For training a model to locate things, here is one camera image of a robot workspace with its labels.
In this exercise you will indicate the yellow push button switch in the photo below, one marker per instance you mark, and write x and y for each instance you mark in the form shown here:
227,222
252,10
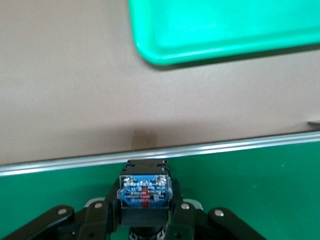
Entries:
145,192

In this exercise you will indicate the brown tape patch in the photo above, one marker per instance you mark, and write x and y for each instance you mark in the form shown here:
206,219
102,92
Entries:
143,140

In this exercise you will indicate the green conveyor belt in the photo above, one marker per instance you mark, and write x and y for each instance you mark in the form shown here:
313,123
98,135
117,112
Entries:
250,187

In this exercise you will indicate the green plastic tray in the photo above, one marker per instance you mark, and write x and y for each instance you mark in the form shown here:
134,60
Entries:
225,25

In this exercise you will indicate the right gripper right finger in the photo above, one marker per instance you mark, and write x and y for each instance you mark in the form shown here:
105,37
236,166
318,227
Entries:
200,225

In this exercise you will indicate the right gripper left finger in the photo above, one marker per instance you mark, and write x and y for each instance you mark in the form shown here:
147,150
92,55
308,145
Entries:
75,225

